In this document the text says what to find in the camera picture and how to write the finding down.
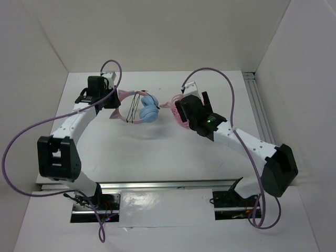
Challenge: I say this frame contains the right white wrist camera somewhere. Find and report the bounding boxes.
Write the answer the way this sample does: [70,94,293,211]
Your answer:
[181,81,200,98]

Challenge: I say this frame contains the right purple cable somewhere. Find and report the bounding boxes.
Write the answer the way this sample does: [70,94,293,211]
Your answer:
[181,68,282,230]

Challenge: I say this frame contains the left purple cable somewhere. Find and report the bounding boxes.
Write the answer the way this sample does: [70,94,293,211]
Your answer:
[2,60,123,243]

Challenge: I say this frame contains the purple cable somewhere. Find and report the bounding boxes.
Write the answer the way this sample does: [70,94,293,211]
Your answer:
[181,68,282,230]
[2,60,123,243]

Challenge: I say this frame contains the pink wired headphones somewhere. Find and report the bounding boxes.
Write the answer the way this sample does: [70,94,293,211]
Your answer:
[159,94,191,129]

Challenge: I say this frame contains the thin black headphone cable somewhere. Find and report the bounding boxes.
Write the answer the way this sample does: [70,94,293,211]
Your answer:
[125,90,161,123]

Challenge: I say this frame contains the side aluminium rail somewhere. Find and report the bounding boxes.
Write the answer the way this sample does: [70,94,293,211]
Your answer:
[242,72,276,144]

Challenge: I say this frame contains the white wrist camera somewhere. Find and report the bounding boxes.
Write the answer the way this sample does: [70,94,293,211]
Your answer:
[181,81,200,98]
[101,71,116,89]

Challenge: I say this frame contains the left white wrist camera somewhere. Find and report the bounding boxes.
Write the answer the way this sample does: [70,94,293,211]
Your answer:
[101,71,116,89]

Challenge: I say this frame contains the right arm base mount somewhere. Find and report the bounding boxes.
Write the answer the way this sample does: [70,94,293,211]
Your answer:
[209,191,257,221]

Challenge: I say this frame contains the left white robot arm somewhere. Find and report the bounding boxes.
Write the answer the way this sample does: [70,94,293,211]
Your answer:
[37,72,121,209]

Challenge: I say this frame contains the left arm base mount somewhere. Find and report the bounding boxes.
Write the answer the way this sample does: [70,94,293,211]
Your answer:
[70,193,120,223]

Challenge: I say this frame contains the horizontal aluminium rail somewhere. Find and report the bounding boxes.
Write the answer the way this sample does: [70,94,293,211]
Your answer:
[39,178,245,195]

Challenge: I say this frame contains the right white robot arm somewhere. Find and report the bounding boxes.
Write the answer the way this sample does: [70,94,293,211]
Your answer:
[175,92,298,206]

